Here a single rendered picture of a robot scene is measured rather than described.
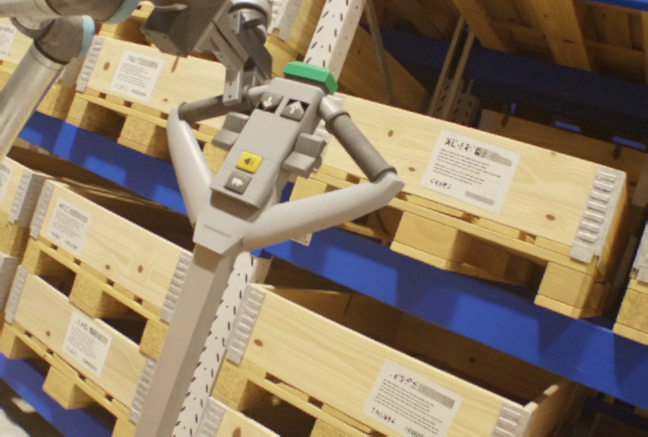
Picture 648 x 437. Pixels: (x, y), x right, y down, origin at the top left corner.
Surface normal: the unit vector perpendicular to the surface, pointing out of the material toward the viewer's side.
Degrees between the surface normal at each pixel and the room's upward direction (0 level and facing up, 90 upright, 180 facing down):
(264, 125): 74
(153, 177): 90
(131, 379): 90
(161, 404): 90
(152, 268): 90
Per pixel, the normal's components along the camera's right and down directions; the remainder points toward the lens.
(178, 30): 0.80, 0.28
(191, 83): -0.49, -0.20
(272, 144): -0.37, -0.45
